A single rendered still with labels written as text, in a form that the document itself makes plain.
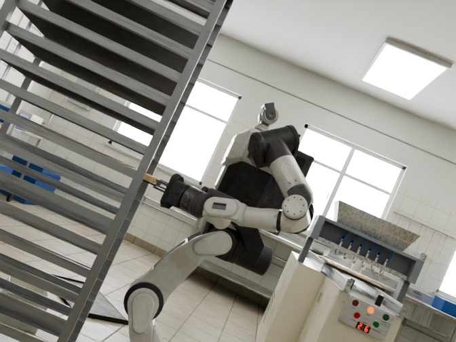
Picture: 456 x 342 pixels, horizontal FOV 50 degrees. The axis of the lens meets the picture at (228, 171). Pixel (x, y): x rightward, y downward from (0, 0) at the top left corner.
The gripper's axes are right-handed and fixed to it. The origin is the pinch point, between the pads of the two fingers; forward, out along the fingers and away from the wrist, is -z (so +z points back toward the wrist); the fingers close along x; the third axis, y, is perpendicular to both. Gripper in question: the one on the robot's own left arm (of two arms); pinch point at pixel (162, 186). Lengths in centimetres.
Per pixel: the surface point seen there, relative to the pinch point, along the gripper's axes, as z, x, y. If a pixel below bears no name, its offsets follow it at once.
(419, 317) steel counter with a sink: 89, -25, -459
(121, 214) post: -2.9, -13.5, 10.8
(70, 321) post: -3, -51, 11
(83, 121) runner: -25.5, 8.9, 20.5
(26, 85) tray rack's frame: -78, 13, 2
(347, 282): 53, -7, -110
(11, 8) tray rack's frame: -55, 32, 41
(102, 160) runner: -16.0, -0.1, 15.0
